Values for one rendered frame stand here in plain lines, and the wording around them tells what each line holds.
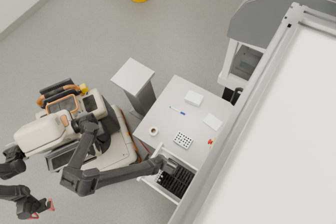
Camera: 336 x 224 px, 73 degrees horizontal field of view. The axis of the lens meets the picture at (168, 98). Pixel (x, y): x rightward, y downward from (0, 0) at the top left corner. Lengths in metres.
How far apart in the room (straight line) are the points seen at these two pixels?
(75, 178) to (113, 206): 1.56
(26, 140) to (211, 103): 1.26
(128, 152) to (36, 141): 1.10
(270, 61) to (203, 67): 2.34
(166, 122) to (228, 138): 1.33
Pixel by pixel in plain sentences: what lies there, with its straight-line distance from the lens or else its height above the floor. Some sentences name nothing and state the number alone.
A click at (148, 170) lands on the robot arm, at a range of 1.19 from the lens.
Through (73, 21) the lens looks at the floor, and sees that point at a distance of 3.81.
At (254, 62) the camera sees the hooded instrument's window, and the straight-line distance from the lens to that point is 1.52.
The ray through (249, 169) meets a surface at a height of 1.97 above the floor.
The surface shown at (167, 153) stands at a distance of 1.65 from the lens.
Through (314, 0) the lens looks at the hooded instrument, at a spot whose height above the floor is 1.76.
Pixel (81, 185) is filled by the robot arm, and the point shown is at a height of 1.51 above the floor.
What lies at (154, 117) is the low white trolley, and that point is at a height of 0.76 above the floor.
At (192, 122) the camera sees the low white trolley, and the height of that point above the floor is 0.76.
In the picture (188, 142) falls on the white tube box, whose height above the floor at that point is 0.80.
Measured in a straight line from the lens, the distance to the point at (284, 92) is 0.58.
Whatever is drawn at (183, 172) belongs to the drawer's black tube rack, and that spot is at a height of 0.90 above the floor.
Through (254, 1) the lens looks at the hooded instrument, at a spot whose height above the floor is 1.66.
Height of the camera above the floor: 2.44
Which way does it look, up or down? 65 degrees down
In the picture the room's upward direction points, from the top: 11 degrees counter-clockwise
